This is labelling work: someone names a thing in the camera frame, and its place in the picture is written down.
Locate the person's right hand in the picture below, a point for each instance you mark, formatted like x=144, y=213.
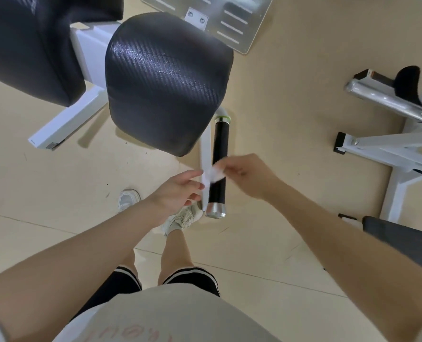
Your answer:
x=261, y=178

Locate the person's left hand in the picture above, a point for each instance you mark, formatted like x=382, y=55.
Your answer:
x=175, y=197

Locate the white cleaning wipe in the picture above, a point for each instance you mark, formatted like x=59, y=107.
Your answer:
x=212, y=174

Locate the black grip bar silver cap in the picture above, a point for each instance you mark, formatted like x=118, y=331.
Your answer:
x=220, y=138

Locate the black cushion with small dents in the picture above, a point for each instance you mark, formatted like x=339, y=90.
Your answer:
x=161, y=92

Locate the perforated metal footplate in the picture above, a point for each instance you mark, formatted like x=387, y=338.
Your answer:
x=255, y=14

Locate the white machine frame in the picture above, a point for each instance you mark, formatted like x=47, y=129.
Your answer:
x=90, y=49

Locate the black textured cushion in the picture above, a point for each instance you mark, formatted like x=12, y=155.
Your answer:
x=29, y=49

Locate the person's left forearm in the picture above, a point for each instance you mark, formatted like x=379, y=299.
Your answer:
x=61, y=274

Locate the person's right forearm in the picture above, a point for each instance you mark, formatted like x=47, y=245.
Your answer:
x=357, y=252

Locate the person's right beige sneaker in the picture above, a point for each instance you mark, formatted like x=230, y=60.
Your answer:
x=182, y=219

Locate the person's beige sneaker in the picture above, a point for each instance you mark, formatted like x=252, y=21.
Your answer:
x=182, y=219
x=129, y=199

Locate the person's left beige sneaker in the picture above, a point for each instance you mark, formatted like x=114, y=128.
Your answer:
x=129, y=199

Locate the person's right leg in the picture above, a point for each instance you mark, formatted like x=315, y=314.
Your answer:
x=175, y=256

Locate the person's leg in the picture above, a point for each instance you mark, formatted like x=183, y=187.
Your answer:
x=175, y=256
x=132, y=263

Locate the person's left leg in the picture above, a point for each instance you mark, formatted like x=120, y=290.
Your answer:
x=132, y=263

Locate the person's black striped shorts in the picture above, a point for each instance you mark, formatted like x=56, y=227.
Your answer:
x=189, y=277

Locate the person's grey white shirt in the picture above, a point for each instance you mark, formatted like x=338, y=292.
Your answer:
x=161, y=317

